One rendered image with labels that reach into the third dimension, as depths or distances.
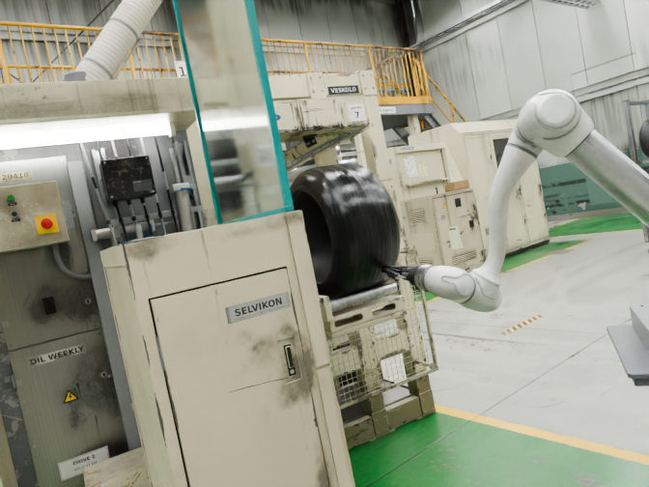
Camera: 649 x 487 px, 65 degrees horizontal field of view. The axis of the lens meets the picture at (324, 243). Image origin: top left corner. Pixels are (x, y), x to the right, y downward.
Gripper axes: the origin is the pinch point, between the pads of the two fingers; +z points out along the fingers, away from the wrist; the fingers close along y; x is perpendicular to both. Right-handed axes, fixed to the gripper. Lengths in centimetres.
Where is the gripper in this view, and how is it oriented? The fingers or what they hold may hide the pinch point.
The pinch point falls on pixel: (387, 269)
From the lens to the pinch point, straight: 196.4
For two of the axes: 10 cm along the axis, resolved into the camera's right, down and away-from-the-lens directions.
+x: 1.3, 9.8, 1.7
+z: -4.9, -0.8, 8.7
